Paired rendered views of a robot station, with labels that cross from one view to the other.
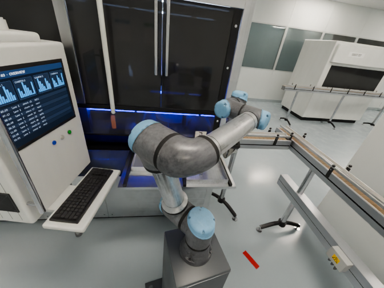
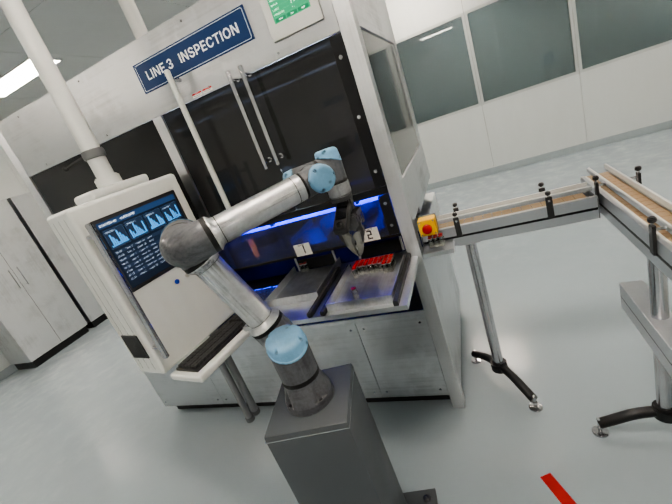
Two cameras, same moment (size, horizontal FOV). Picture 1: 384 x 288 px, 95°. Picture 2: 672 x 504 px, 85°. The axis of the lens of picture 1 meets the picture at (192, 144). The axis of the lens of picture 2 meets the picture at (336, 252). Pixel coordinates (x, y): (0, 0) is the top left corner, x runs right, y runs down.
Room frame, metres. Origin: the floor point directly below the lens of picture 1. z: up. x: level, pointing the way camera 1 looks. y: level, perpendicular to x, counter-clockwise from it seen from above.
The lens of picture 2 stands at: (-0.18, -0.80, 1.52)
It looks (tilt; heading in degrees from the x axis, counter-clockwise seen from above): 19 degrees down; 35
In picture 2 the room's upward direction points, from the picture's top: 20 degrees counter-clockwise
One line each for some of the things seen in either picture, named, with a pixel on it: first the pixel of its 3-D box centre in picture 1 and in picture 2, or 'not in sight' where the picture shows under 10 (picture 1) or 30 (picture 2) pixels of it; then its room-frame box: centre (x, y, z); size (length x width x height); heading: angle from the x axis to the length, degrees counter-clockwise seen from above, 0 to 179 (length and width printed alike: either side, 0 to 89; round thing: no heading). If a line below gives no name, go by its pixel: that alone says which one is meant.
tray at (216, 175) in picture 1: (203, 164); (368, 281); (0.98, -0.09, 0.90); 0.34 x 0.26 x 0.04; 10
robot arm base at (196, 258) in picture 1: (196, 243); (305, 384); (0.46, -0.08, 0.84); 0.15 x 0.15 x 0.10
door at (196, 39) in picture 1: (197, 63); (316, 131); (1.18, 0.03, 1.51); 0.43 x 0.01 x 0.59; 100
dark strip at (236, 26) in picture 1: (224, 84); (366, 142); (1.21, -0.16, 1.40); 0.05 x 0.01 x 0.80; 100
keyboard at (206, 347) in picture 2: (86, 190); (219, 338); (0.70, 0.57, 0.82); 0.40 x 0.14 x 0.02; 1
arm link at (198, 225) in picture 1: (199, 226); (290, 352); (0.47, -0.07, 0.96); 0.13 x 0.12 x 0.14; 53
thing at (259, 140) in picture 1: (254, 138); (500, 214); (1.45, -0.55, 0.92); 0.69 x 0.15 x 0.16; 100
